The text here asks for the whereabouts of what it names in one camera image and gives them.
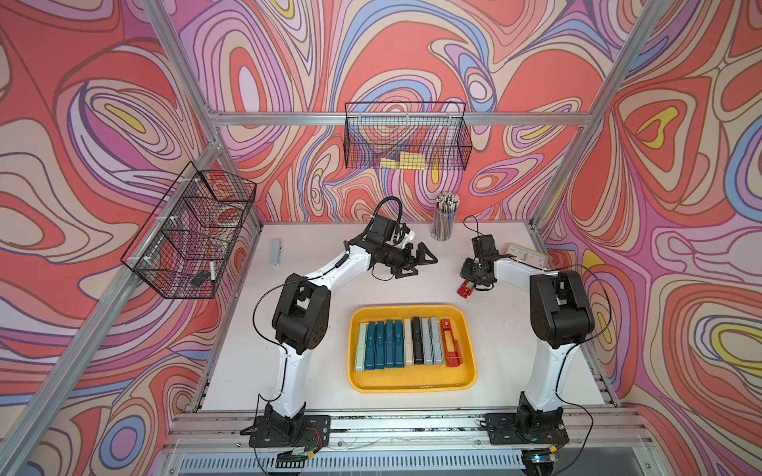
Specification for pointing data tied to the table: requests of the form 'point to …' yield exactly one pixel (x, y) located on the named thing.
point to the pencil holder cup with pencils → (444, 216)
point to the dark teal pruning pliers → (370, 346)
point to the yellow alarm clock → (528, 256)
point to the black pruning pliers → (416, 328)
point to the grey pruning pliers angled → (436, 343)
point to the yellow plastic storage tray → (419, 379)
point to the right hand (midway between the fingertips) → (469, 279)
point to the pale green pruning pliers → (360, 352)
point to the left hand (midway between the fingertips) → (431, 267)
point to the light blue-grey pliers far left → (276, 253)
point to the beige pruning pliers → (409, 358)
